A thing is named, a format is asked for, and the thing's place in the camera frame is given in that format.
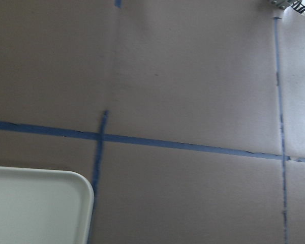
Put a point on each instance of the white bear tray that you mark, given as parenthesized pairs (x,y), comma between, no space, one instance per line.
(44,206)

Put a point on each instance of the aluminium frame post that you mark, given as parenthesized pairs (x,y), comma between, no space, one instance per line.
(281,4)

